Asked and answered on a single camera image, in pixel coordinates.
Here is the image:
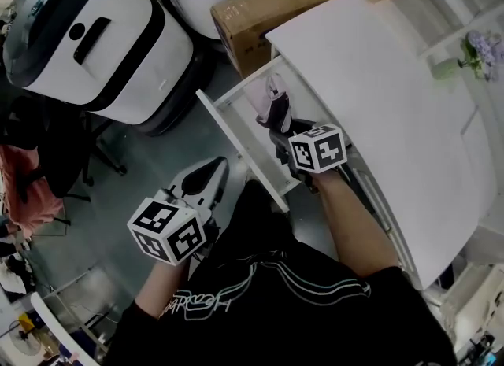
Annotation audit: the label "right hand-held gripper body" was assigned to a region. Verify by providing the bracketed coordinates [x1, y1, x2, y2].
[269, 122, 352, 194]

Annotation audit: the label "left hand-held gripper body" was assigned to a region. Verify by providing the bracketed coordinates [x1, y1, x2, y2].
[126, 167, 221, 267]

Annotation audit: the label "white drawer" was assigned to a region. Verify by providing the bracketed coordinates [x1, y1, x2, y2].
[195, 54, 356, 213]

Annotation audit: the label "person's left forearm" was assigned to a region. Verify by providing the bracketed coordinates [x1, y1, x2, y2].
[135, 257, 191, 319]

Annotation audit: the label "person's right forearm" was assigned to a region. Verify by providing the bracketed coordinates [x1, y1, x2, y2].
[313, 168, 399, 279]

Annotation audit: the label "white desk with drawers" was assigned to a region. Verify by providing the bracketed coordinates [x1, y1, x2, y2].
[265, 0, 498, 291]

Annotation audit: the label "white desk hutch shelf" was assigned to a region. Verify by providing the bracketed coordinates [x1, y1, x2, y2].
[356, 0, 504, 82]

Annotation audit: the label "person's black trousers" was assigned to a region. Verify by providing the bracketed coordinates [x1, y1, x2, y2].
[214, 179, 301, 256]

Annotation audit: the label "person's black printed shirt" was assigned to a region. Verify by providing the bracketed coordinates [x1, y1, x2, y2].
[104, 234, 458, 366]

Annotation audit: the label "black mesh office chair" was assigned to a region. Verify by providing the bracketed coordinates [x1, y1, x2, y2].
[0, 95, 128, 201]

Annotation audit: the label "brown cardboard box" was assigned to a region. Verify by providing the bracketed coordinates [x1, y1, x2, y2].
[209, 0, 361, 79]

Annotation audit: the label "pink cloth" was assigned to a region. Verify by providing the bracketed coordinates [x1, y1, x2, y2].
[0, 143, 66, 236]

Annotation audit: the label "round floor fan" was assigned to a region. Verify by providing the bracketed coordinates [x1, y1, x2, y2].
[7, 319, 43, 357]

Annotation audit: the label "vase with purple flowers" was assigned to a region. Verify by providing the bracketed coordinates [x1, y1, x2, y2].
[430, 29, 504, 83]

